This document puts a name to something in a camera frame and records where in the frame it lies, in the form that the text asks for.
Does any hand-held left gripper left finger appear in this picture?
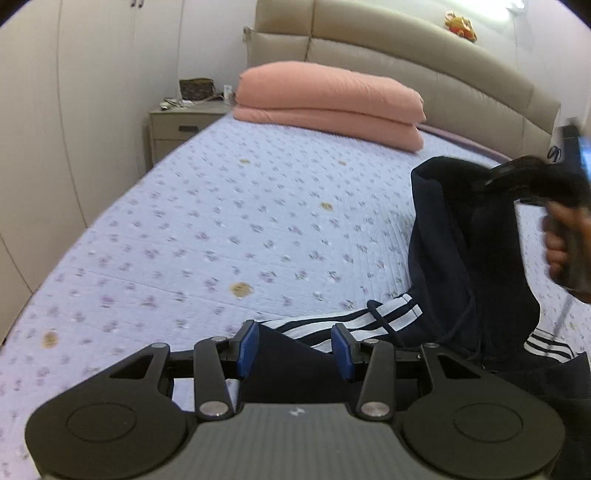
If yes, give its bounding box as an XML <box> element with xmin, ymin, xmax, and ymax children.
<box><xmin>110</xmin><ymin>320</ymin><xmax>260</xmax><ymax>421</ymax></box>

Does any brown patterned handbag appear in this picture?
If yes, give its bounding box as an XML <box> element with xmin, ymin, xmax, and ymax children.
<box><xmin>179</xmin><ymin>77</ymin><xmax>217</xmax><ymax>100</ymax></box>

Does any pink pillow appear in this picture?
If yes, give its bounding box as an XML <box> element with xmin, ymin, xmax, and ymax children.
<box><xmin>235</xmin><ymin>65</ymin><xmax>426</xmax><ymax>126</ymax></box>
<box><xmin>232</xmin><ymin>106</ymin><xmax>424</xmax><ymax>152</ymax></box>

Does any cream wardrobe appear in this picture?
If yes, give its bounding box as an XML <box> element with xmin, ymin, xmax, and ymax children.
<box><xmin>0</xmin><ymin>0</ymin><xmax>257</xmax><ymax>344</ymax></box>

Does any beige padded headboard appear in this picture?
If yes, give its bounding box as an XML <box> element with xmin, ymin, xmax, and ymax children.
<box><xmin>246</xmin><ymin>0</ymin><xmax>562</xmax><ymax>139</ymax></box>

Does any navy white-striped hooded jacket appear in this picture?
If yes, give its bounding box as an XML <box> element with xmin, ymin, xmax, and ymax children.
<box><xmin>238</xmin><ymin>156</ymin><xmax>591</xmax><ymax>480</ymax></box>

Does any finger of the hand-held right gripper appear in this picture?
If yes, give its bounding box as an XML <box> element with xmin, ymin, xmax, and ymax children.
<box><xmin>473</xmin><ymin>155</ymin><xmax>551</xmax><ymax>192</ymax></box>

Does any orange plush toy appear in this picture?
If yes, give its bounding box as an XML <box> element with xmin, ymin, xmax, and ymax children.
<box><xmin>444</xmin><ymin>11</ymin><xmax>478</xmax><ymax>44</ymax></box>

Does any bed with floral lilac sheet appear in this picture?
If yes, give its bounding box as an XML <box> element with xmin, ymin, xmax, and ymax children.
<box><xmin>0</xmin><ymin>113</ymin><xmax>591</xmax><ymax>480</ymax></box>

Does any beige nightstand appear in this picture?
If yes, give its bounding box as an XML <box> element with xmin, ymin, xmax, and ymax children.
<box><xmin>148</xmin><ymin>99</ymin><xmax>232</xmax><ymax>174</ymax></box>

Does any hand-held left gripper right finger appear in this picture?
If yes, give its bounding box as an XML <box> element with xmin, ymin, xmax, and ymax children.
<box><xmin>331</xmin><ymin>323</ymin><xmax>481</xmax><ymax>420</ymax></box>

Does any person's right hand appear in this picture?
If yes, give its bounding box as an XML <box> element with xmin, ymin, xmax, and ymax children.
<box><xmin>541</xmin><ymin>202</ymin><xmax>591</xmax><ymax>281</ymax></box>

